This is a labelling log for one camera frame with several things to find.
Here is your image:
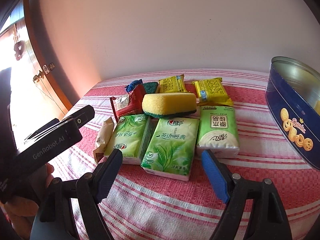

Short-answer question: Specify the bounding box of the beige snack packet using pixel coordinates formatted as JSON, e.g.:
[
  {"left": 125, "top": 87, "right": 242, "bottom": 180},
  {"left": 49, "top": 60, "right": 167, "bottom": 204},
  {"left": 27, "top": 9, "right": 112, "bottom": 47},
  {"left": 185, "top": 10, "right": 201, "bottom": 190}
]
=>
[{"left": 93, "top": 117, "right": 114, "bottom": 164}]

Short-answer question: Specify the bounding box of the red snack packet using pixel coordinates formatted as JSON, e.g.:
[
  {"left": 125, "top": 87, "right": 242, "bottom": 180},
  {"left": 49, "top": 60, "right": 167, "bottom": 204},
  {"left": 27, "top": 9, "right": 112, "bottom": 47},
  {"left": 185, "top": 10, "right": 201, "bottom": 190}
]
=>
[{"left": 110, "top": 84, "right": 146, "bottom": 122}]

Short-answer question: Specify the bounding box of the blue cloth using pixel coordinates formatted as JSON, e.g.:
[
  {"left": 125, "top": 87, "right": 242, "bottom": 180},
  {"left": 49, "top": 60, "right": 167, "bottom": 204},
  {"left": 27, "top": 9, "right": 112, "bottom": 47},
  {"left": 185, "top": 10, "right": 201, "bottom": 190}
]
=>
[{"left": 125, "top": 79, "right": 143, "bottom": 93}]

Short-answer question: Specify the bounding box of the green tea tissue pack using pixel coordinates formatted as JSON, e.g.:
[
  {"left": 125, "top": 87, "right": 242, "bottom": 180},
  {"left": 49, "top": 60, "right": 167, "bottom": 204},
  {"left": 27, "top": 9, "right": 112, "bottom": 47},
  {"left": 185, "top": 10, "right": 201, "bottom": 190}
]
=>
[
  {"left": 140, "top": 118, "right": 199, "bottom": 181},
  {"left": 104, "top": 114, "right": 153, "bottom": 165}
]

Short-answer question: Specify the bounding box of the yellow sponge green scourer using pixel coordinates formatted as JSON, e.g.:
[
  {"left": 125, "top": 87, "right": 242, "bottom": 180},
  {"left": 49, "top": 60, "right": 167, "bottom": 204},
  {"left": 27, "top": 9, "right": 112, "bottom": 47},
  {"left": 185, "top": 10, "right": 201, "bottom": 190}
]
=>
[{"left": 142, "top": 93, "right": 197, "bottom": 118}]

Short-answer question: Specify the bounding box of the green white tissue pack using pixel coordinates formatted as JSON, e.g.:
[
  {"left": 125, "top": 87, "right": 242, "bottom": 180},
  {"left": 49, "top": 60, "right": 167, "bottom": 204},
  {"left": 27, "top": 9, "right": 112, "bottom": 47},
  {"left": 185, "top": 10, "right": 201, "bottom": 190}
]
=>
[{"left": 196, "top": 106, "right": 240, "bottom": 159}]

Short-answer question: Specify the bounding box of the yellow snack packet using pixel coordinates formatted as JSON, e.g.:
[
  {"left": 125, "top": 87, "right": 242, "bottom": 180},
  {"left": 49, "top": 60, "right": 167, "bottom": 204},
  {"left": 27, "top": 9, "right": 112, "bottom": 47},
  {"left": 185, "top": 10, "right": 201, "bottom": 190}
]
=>
[
  {"left": 159, "top": 74, "right": 188, "bottom": 93},
  {"left": 193, "top": 77, "right": 233, "bottom": 107}
]

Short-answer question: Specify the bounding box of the green scourer sponge back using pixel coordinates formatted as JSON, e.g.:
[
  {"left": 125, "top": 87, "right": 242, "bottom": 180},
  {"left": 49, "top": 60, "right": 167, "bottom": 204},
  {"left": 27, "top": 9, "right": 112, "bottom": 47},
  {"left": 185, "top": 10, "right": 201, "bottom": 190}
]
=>
[{"left": 142, "top": 82, "right": 159, "bottom": 94}]

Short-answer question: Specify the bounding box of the small yellow sponge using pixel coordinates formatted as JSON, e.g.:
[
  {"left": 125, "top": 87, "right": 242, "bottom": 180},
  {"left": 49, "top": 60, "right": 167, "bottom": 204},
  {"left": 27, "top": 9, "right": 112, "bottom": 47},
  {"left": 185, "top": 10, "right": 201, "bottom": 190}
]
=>
[{"left": 313, "top": 100, "right": 320, "bottom": 115}]

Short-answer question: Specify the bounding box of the person's left hand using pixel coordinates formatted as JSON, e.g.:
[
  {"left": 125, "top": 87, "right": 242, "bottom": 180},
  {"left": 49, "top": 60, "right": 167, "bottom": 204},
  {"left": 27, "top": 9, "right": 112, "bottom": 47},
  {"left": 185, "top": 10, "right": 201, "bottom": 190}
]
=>
[{"left": 0, "top": 162, "right": 55, "bottom": 240}]

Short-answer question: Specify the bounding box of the wooden door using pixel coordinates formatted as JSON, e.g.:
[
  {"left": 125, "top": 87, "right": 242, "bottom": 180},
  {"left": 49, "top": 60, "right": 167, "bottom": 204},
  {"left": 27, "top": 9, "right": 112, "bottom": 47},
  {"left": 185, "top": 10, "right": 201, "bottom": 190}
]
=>
[{"left": 1, "top": 0, "right": 72, "bottom": 141}]

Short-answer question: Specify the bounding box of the door latch plate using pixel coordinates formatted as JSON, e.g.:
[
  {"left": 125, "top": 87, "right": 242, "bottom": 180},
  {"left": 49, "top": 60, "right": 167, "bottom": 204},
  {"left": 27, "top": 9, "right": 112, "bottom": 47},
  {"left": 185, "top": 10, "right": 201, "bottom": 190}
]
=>
[{"left": 42, "top": 62, "right": 55, "bottom": 75}]

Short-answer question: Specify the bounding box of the brass door knob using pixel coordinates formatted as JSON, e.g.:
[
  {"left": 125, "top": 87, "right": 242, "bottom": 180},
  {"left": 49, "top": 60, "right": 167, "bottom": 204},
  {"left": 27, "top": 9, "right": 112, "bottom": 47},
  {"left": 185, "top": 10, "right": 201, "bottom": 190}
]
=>
[{"left": 33, "top": 70, "right": 44, "bottom": 83}]

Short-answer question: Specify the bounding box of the red white striped bedsheet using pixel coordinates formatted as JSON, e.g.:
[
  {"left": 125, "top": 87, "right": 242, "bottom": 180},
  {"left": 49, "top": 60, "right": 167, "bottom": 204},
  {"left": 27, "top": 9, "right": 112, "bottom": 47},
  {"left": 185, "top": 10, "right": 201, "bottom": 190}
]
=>
[{"left": 52, "top": 69, "right": 319, "bottom": 239}]

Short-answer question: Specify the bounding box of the red door ornament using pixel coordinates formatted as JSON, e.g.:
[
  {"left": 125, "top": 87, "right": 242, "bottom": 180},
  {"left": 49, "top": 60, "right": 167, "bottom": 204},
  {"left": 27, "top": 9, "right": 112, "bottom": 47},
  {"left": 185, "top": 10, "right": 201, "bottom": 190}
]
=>
[{"left": 14, "top": 40, "right": 25, "bottom": 61}]

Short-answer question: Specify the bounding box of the blue round cookie tin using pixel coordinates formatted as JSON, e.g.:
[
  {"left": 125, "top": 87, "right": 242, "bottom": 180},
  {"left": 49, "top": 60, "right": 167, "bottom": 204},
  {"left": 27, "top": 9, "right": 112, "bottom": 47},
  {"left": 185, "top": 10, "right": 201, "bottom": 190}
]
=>
[{"left": 265, "top": 56, "right": 319, "bottom": 170}]

